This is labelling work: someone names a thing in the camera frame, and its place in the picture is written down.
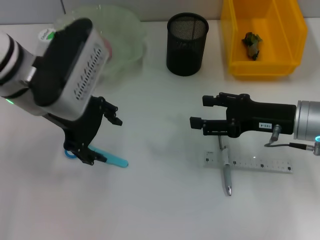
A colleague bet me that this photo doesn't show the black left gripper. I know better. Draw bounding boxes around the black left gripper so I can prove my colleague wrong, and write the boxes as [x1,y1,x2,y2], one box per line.
[45,95,124,167]

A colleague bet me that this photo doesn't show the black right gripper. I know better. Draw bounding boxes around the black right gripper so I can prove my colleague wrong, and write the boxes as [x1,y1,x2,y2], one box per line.
[189,91,297,139]

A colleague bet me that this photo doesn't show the blue scissors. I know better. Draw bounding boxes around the blue scissors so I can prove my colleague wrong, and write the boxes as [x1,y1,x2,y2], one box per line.
[64,146,130,169]

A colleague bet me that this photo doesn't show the green plastic wrapper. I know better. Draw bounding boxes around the green plastic wrapper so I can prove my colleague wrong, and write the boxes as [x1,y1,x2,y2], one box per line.
[241,31,265,61]

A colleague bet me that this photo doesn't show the pink peach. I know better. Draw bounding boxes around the pink peach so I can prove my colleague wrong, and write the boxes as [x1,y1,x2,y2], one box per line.
[102,38,113,61]

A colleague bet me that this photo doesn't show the clear bottle green label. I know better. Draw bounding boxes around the clear bottle green label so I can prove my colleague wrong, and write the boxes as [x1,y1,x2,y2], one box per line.
[36,28,57,57]

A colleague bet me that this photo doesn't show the silver pen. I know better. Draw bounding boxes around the silver pen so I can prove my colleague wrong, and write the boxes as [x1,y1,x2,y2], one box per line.
[217,136,234,197]

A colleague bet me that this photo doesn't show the clear plastic ruler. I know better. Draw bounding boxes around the clear plastic ruler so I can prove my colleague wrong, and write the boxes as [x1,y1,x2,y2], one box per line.
[204,150,294,175]

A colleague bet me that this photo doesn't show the black mesh pen holder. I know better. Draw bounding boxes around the black mesh pen holder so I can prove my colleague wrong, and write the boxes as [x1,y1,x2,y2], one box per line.
[166,12,209,77]

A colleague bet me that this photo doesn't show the translucent green fruit plate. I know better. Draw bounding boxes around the translucent green fruit plate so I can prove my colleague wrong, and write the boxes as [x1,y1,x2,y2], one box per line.
[53,5,148,81]

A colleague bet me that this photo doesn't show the yellow plastic bin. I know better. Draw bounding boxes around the yellow plastic bin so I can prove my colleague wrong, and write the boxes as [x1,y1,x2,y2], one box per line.
[220,0,308,81]

